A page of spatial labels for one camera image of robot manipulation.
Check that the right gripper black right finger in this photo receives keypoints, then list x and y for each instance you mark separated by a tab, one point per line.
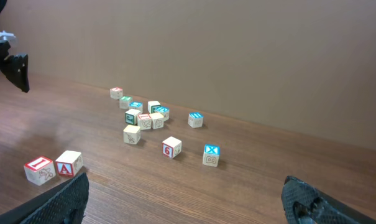
304	204

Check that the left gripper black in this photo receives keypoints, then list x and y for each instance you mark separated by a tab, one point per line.
15	67

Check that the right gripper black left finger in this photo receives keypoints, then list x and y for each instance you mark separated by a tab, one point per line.
63	204

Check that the red letter A block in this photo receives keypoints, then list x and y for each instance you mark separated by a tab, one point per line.
69	163

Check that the red letter I block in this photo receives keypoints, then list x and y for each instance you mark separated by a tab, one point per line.
40	170

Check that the yellow block lower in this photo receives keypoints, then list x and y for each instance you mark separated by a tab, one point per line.
131	134

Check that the yellow block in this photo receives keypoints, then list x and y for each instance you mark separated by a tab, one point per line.
157	120
131	134

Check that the red letter Y block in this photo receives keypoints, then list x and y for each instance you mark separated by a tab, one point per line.
116	93

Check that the blue letter X block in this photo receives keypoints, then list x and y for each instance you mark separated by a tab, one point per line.
211	155

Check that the green picture block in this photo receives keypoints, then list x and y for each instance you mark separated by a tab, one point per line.
131	116

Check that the green letter Z block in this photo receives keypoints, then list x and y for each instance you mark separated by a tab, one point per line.
124	102

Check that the red letter block centre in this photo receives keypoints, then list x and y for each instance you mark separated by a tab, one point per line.
144	121

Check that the red number 6 block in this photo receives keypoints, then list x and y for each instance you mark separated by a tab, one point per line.
171	147

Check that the blue letter S block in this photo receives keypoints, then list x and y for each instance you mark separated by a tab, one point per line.
136	105

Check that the yellow block upper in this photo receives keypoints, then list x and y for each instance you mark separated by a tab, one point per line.
157	120

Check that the white green top block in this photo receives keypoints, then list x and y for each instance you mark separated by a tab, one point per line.
153	105

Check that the blue letter D block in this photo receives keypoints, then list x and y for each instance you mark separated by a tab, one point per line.
164	111

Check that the blue block far right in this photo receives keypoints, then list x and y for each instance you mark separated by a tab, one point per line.
195	119

